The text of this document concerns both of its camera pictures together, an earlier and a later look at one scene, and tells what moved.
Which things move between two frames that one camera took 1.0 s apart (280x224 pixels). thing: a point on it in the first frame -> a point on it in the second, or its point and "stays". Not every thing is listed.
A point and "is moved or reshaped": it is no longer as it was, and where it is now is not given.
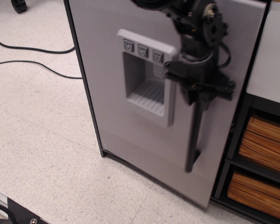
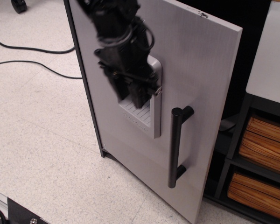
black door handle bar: (194, 129) -> (178, 115)
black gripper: (193, 73) -> (129, 65)
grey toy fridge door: (142, 115) is moved or reshaped
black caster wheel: (20, 6) stays
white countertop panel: (269, 77) stays
